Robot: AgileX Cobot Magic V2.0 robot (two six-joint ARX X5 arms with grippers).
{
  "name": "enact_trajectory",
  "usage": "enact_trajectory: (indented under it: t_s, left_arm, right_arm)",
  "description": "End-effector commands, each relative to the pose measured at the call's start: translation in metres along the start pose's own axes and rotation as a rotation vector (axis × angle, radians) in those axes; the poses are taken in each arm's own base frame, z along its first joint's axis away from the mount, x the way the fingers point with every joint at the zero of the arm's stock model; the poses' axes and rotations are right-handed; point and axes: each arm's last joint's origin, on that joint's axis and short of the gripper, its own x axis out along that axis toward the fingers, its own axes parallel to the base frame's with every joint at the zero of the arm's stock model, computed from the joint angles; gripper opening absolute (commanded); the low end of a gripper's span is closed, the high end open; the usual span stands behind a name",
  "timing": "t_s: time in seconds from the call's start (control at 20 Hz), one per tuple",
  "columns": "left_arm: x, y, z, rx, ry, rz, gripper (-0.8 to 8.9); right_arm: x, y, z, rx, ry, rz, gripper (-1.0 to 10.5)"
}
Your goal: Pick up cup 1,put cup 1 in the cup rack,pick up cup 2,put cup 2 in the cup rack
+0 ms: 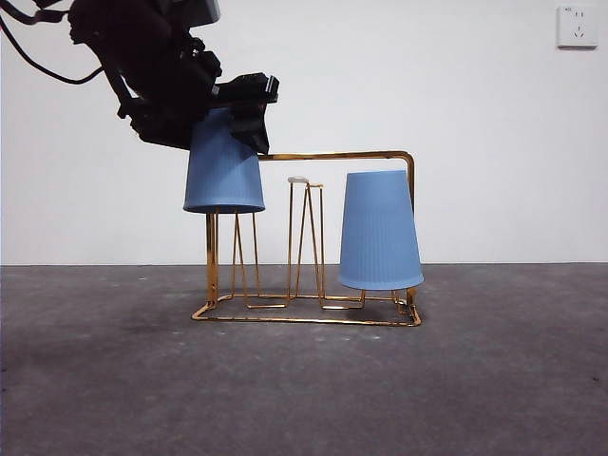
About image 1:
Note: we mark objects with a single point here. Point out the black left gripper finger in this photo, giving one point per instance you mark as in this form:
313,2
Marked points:
249,126
164,133

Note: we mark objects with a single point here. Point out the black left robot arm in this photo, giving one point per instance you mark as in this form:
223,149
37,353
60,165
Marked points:
142,62

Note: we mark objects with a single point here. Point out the blue ribbed plastic cup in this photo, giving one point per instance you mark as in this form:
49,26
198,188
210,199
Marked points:
380,237
223,180

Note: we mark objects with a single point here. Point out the white wall socket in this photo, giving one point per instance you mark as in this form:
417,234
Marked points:
577,26

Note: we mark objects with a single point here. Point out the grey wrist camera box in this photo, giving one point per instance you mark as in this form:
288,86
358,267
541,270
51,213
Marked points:
199,12

